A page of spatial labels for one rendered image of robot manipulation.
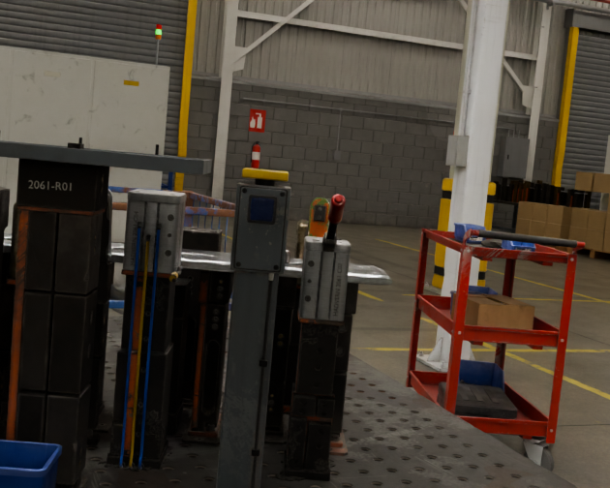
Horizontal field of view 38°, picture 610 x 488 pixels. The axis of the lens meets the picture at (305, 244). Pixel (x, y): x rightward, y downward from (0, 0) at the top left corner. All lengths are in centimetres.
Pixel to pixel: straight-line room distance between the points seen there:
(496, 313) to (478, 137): 201
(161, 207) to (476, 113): 419
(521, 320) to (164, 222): 248
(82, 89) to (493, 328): 675
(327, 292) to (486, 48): 421
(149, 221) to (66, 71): 829
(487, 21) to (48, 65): 531
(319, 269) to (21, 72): 833
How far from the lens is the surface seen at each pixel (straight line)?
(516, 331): 357
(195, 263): 144
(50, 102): 955
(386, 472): 146
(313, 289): 132
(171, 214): 131
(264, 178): 115
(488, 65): 544
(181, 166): 112
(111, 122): 962
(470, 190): 539
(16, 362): 122
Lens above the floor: 118
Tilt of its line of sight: 6 degrees down
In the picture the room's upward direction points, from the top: 5 degrees clockwise
